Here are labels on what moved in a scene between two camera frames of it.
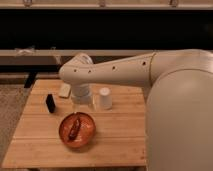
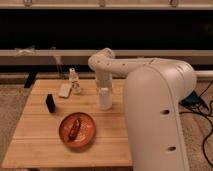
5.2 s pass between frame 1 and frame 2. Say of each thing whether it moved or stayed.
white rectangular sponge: stayed
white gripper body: moved
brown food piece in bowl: stayed
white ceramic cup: stayed
